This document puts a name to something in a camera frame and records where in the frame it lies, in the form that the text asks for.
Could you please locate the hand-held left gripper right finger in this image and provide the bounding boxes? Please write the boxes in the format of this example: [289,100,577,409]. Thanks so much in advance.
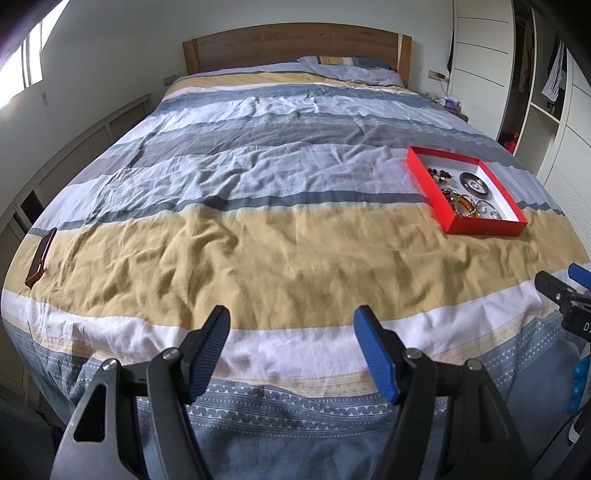
[353,305,532,480]

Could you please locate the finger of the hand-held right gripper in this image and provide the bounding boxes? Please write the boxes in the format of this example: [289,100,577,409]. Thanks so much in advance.
[536,271,583,309]
[568,263,591,291]

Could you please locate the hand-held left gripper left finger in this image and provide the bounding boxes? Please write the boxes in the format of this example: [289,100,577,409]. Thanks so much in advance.
[50,305,230,480]

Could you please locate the red jewelry box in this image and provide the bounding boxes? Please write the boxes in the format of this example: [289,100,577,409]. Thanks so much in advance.
[406,146,528,236]

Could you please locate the amber bangle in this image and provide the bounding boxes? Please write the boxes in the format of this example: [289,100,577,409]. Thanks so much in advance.
[450,194,476,217]

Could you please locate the person's right hand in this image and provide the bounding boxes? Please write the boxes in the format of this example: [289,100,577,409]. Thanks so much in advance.
[567,362,591,415]

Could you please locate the dark brown bangle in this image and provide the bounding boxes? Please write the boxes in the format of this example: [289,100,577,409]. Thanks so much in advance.
[459,172,491,193]

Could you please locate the striped duvet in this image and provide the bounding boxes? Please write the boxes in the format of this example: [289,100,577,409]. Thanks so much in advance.
[0,62,591,480]

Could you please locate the red phone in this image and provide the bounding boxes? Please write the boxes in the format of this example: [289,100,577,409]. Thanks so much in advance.
[25,227,57,289]

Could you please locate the hanging clothes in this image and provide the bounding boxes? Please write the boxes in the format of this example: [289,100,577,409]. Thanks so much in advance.
[517,18,568,112]

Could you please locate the wooden nightstand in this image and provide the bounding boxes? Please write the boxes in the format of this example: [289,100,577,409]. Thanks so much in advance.
[427,95,469,121]

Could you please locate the white wardrobe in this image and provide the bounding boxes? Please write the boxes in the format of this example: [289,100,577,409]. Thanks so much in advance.
[450,0,591,190]

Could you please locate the striped pillow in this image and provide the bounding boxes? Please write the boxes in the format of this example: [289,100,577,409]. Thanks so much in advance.
[298,55,404,86]

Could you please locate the wooden headboard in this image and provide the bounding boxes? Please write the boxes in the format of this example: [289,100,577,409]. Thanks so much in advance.
[182,23,411,88]

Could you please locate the window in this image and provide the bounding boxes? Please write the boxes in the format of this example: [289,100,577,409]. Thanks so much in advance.
[0,18,52,112]

